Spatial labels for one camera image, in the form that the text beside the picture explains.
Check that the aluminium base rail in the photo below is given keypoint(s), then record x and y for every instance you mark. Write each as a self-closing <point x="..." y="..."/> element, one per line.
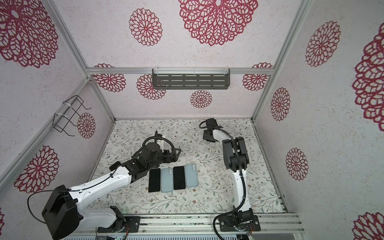
<point x="201" y="224"/>

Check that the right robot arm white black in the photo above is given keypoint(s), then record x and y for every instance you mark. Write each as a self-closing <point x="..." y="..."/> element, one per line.
<point x="236" y="160"/>

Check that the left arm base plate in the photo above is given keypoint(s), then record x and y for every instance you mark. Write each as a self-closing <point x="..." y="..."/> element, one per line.
<point x="130" y="225"/>

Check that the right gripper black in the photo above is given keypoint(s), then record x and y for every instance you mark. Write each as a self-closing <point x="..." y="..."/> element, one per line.
<point x="206" y="136"/>

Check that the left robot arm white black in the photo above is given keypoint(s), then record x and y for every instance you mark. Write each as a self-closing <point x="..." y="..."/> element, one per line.
<point x="66" y="210"/>

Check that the light blue phone case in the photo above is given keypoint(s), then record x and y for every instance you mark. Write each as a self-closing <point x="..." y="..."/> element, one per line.
<point x="167" y="180"/>
<point x="191" y="174"/>

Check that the black wire wall basket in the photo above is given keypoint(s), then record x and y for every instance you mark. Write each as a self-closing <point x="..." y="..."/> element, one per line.
<point x="73" y="105"/>

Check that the dark metal wall shelf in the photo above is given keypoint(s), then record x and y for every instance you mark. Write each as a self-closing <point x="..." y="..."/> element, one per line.
<point x="191" y="80"/>

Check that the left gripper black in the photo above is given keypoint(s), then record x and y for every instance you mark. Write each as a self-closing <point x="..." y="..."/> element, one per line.
<point x="174" y="157"/>

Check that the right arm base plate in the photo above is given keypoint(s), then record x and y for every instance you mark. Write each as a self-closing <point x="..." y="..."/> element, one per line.
<point x="230" y="224"/>

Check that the black phone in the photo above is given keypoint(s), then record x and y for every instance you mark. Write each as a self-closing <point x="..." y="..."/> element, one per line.
<point x="114" y="166"/>
<point x="154" y="181"/>
<point x="179" y="178"/>

